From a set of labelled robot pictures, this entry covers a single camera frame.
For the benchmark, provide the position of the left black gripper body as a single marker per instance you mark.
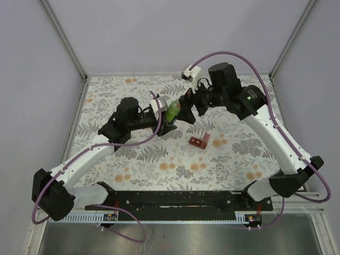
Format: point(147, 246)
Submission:
point(145, 120)

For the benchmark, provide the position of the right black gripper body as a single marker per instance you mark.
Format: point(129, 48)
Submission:
point(204, 98)

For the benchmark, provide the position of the green pill bottle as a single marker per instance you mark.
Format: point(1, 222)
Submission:
point(172, 111)

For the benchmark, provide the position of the red pill organizer box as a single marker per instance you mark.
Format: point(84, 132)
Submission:
point(200, 142)

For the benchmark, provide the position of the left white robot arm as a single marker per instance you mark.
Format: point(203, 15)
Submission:
point(54, 191)

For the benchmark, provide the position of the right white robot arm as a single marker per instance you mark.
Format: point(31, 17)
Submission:
point(251, 106)

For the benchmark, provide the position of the floral table mat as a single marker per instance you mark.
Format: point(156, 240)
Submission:
point(234, 157)

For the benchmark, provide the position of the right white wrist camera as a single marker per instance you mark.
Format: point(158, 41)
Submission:
point(192, 75)

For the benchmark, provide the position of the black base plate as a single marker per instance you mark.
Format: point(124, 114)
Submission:
point(175, 206)

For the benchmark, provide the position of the white slotted cable duct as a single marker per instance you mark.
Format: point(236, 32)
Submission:
point(90, 217)

